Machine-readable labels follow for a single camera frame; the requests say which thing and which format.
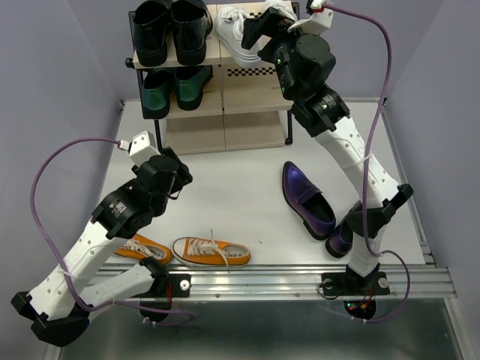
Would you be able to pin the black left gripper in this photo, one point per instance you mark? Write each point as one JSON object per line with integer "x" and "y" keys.
{"x": 184, "y": 175}

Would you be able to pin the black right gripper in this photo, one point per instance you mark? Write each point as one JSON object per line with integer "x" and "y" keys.
{"x": 265, "y": 25}

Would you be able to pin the white sneaker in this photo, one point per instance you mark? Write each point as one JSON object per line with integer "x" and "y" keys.
{"x": 280, "y": 6}
{"x": 229, "y": 27}

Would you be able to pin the purple loafer one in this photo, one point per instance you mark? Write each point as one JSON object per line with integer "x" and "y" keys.
{"x": 340, "y": 242}
{"x": 308, "y": 202}

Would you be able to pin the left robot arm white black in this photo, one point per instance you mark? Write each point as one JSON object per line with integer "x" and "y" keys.
{"x": 62, "y": 306}

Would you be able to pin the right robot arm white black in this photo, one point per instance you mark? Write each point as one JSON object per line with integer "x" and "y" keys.
{"x": 327, "y": 119}

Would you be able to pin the beige black-framed shoe shelf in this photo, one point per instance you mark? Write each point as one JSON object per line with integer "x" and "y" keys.
{"x": 241, "y": 107}

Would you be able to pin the black loafer right one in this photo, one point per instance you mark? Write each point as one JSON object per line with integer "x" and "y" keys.
{"x": 191, "y": 25}

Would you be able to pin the black loafer one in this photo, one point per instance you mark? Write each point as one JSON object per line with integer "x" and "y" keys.
{"x": 191, "y": 25}
{"x": 151, "y": 22}

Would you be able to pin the orange sneaker left one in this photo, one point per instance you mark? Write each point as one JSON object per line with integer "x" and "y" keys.
{"x": 140, "y": 247}

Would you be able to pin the orange sneaker one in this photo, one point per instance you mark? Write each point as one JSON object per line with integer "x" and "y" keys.
{"x": 140, "y": 247}
{"x": 210, "y": 253}

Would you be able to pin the orange sneaker right one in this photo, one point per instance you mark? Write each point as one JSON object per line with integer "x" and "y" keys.
{"x": 210, "y": 253}

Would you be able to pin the green loafer right one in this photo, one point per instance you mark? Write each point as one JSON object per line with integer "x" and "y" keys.
{"x": 189, "y": 85}

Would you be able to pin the green loafer one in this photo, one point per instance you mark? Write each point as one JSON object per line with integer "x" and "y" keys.
{"x": 189, "y": 85}
{"x": 157, "y": 88}

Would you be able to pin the green loafer left one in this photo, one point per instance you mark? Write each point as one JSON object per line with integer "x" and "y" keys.
{"x": 157, "y": 88}

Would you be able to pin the black loafer left one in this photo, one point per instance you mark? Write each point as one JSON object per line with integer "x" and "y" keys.
{"x": 151, "y": 22}

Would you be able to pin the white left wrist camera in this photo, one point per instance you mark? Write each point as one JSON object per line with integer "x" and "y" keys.
{"x": 142, "y": 148}

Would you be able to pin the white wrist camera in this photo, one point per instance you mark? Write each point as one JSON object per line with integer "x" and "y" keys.
{"x": 142, "y": 148}
{"x": 319, "y": 21}

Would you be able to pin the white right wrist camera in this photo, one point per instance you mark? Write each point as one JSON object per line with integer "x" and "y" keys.
{"x": 319, "y": 21}

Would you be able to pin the aluminium mounting rail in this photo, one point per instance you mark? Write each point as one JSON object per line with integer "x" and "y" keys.
{"x": 294, "y": 282}

